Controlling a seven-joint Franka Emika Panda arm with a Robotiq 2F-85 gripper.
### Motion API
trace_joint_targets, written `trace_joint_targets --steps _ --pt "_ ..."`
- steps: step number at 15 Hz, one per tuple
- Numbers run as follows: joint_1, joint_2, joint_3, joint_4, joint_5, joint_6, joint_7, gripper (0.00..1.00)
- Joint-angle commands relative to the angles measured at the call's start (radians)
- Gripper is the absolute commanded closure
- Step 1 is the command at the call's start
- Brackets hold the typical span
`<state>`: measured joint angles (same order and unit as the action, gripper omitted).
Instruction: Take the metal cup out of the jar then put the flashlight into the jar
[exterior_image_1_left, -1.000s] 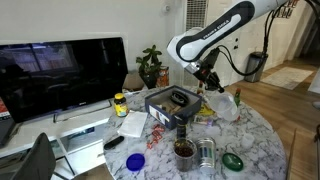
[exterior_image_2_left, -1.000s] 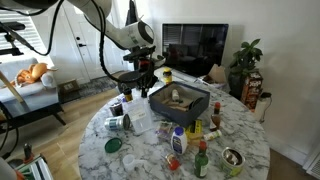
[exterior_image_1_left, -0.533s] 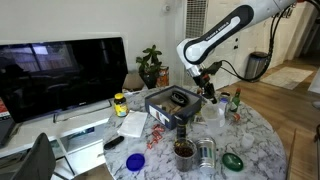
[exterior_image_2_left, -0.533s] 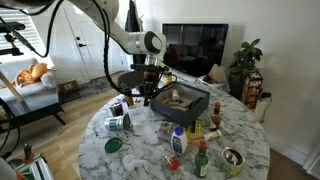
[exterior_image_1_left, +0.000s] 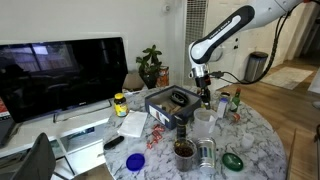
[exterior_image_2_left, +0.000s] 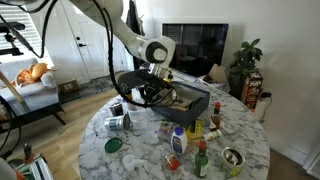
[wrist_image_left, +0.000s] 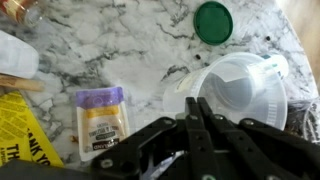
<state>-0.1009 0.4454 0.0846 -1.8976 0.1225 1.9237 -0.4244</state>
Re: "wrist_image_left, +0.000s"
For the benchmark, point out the white bottle blue cap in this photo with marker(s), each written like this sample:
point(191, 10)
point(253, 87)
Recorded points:
point(16, 56)

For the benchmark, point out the navy cardboard box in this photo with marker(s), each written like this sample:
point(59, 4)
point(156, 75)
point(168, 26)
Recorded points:
point(33, 171)

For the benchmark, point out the clear cup of coffee beans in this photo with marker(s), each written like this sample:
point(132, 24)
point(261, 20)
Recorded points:
point(308, 120)

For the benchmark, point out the small jar red cap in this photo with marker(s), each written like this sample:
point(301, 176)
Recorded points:
point(20, 11)

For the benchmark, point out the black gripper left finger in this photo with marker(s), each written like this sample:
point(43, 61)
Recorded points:
point(196, 140)

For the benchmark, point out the metal cup striped label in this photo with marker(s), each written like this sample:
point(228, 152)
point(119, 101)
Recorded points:
point(233, 93)

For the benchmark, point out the green plastic lid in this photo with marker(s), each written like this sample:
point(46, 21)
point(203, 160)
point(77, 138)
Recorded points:
point(213, 22)

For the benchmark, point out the wooden stick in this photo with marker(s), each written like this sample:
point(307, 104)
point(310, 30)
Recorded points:
point(20, 83)

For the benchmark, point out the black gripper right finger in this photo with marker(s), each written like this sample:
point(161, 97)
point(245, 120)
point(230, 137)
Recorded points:
point(253, 146)

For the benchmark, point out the clear plastic jar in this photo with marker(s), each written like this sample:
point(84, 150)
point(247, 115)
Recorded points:
point(200, 80)

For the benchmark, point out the purple white sauce packet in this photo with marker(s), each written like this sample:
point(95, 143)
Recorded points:
point(101, 123)

